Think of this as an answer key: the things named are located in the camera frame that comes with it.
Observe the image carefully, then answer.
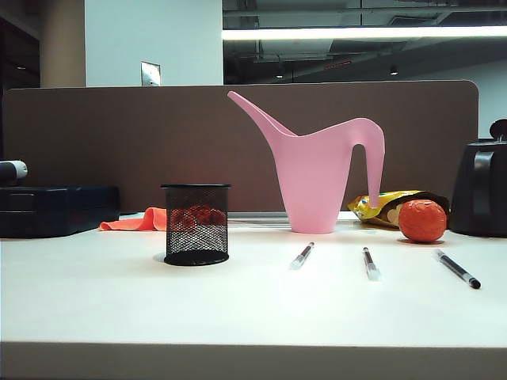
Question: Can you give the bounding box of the black gel pen clear cap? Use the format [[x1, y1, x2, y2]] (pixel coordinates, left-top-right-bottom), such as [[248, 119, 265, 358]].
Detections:
[[433, 249, 482, 291], [288, 241, 315, 272], [361, 246, 382, 283]]

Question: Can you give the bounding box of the metal wall plate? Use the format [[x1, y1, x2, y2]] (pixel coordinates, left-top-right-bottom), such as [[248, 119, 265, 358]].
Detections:
[[139, 60, 162, 87]]

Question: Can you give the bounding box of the black mesh pen holder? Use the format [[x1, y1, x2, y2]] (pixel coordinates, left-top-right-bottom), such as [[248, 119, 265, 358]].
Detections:
[[160, 182, 231, 267]]

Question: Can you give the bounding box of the orange fruit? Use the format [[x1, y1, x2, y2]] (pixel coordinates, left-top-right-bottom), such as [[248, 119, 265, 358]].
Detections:
[[398, 199, 448, 244]]

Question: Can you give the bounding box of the yellow snack bag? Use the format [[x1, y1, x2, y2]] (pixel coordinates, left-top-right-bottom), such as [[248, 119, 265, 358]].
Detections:
[[347, 189, 452, 230]]

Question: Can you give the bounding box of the black plastic box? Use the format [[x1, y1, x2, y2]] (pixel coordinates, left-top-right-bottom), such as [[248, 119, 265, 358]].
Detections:
[[0, 184, 121, 239]]

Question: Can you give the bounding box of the brown desk partition panel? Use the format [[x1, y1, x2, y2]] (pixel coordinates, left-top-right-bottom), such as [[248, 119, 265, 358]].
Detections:
[[2, 80, 480, 217]]

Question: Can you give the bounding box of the pink plastic watering can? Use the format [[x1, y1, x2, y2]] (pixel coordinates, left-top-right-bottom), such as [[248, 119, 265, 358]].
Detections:
[[227, 89, 387, 234]]

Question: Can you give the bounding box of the orange cloth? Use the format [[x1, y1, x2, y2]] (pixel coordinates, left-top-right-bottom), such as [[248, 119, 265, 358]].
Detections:
[[98, 206, 170, 233]]

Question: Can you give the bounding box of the black kettle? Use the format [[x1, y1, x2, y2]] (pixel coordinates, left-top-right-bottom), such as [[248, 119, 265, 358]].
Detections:
[[448, 138, 507, 238]]

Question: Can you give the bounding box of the white and black cylindrical device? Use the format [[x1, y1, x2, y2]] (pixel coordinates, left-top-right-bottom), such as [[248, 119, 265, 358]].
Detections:
[[0, 159, 29, 186]]

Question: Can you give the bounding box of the ceiling light strip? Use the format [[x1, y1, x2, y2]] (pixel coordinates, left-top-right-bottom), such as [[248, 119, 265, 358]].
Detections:
[[221, 25, 507, 41]]

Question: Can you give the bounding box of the aluminium partition base rail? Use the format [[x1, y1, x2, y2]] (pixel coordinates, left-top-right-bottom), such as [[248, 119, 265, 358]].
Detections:
[[227, 211, 292, 230]]

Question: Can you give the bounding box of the beige column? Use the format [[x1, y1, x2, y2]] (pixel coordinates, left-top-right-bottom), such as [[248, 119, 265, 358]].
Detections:
[[38, 0, 87, 89]]

